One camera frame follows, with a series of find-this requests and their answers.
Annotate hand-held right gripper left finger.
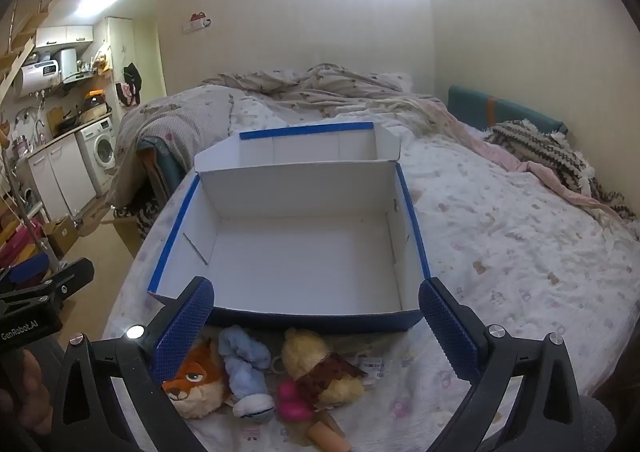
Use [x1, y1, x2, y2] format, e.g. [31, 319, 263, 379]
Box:
[50, 276, 216, 452]

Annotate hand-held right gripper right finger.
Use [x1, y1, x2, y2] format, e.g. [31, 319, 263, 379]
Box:
[419, 277, 583, 452]

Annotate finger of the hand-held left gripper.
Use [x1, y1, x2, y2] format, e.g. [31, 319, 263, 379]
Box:
[0, 257, 96, 318]

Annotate orange fox plush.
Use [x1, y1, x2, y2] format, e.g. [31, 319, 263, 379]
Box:
[162, 339, 233, 420]

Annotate light blue plush toy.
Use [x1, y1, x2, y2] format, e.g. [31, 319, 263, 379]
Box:
[218, 325, 276, 425]

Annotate yellow plush toy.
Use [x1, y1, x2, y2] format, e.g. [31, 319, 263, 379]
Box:
[281, 328, 368, 405]

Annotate pink plush toy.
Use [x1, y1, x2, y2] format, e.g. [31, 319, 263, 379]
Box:
[277, 379, 316, 423]

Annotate white cardboard box blue trim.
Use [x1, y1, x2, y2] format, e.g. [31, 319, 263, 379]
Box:
[146, 122, 432, 333]

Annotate person's left hand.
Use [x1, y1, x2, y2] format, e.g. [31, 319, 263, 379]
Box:
[0, 347, 56, 435]

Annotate cardboard box on floor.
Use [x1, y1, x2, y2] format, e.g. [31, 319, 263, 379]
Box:
[42, 214, 81, 255]

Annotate white paper tag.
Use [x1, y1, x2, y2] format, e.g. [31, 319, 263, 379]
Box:
[357, 354, 386, 378]

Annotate black and white striped cloth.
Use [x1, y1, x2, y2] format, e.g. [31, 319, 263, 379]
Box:
[115, 197, 161, 238]

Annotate bed with floral sheet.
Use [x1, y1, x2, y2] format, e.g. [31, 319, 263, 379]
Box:
[102, 82, 640, 452]

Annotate white base cabinet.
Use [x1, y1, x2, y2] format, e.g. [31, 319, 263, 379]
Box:
[27, 134, 98, 220]

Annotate white washing machine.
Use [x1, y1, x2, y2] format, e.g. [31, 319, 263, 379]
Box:
[77, 117, 118, 198]

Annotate teal upholstered chair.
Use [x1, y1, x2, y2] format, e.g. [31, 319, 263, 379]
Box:
[137, 139, 186, 203]

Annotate tan cylindrical toy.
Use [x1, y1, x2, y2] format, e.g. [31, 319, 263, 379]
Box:
[307, 414, 353, 452]

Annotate brown striped knitted blanket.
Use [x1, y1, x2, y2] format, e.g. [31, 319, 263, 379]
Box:
[485, 119, 638, 223]

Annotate white water heater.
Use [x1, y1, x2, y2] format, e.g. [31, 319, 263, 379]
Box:
[12, 63, 63, 98]

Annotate dark hanging clothes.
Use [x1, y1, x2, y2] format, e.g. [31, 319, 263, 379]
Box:
[116, 63, 143, 107]

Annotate white kitchen appliance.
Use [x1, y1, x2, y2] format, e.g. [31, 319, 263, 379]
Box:
[50, 48, 78, 83]

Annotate teal headboard cushion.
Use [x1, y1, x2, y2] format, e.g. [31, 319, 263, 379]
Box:
[446, 84, 568, 135]

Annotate wooden staircase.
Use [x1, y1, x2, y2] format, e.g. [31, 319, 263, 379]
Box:
[0, 0, 126, 103]

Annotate tall white cabinet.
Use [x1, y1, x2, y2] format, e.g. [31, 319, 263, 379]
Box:
[92, 17, 166, 133]

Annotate beige patterned duvet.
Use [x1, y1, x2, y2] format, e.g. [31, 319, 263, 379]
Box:
[200, 63, 451, 133]

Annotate white wall cabinet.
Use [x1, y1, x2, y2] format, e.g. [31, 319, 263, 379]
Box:
[35, 24, 94, 49]

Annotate wall socket with red item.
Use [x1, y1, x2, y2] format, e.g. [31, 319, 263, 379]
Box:
[182, 12, 212, 33]

